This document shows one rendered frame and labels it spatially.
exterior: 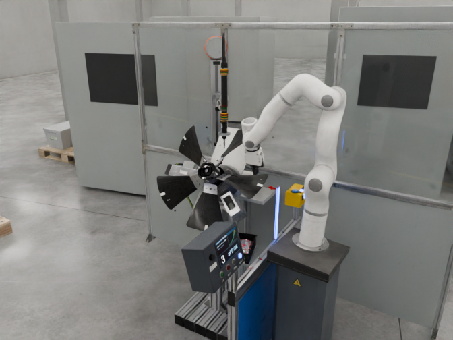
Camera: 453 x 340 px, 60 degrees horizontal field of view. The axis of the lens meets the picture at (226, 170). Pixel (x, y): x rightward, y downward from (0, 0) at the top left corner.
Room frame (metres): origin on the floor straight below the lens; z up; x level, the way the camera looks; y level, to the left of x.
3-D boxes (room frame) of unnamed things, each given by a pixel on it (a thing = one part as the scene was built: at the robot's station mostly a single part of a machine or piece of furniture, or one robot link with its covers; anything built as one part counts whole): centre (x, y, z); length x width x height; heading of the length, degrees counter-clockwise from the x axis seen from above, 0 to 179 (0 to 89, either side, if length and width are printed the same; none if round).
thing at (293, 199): (2.25, -0.45, 1.02); 0.16 x 0.10 x 0.11; 150
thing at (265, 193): (2.71, -0.16, 0.85); 0.36 x 0.24 x 0.03; 60
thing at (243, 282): (1.91, -0.25, 0.82); 0.90 x 0.04 x 0.08; 150
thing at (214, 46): (2.89, 0.07, 1.88); 0.16 x 0.07 x 0.16; 95
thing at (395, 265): (2.79, -0.35, 0.50); 2.59 x 0.03 x 0.91; 60
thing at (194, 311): (2.41, 0.03, 0.04); 0.62 x 0.45 x 0.08; 150
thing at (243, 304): (1.91, -0.25, 0.45); 0.82 x 0.02 x 0.66; 150
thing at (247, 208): (2.71, -0.16, 0.42); 0.04 x 0.04 x 0.83; 60
